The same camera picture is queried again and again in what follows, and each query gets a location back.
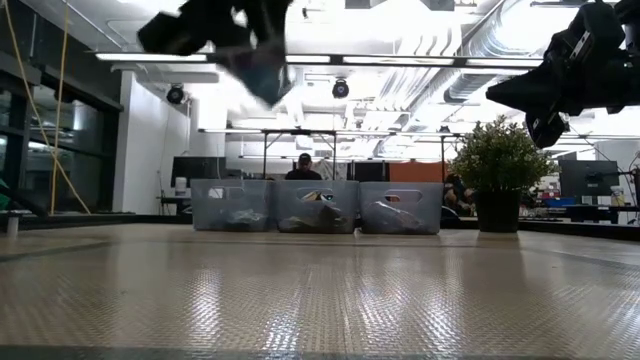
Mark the overhead light bar rail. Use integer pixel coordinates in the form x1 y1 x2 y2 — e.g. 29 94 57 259
94 51 544 69

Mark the red-ended chewy granola bar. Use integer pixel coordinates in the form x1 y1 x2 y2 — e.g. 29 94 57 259
363 199 424 235

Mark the beige baking mat dark border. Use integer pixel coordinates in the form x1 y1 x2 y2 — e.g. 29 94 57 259
0 242 640 360

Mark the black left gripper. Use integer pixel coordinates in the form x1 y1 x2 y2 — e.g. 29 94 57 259
137 9 287 84

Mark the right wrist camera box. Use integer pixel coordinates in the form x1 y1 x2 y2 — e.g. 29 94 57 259
544 1 627 69

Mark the grey translucent plastic bin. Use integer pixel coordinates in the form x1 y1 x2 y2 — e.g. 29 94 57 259
358 180 445 235
191 178 275 232
272 178 361 235

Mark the black computer monitor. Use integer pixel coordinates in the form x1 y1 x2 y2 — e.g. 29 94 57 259
558 159 621 199
171 156 228 189

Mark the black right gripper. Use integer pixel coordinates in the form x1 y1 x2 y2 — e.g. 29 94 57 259
487 54 640 149

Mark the orange partition panel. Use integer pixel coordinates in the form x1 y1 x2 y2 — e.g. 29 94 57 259
388 160 446 184

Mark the green potted plant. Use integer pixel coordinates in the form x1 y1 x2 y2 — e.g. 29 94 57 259
448 114 559 234

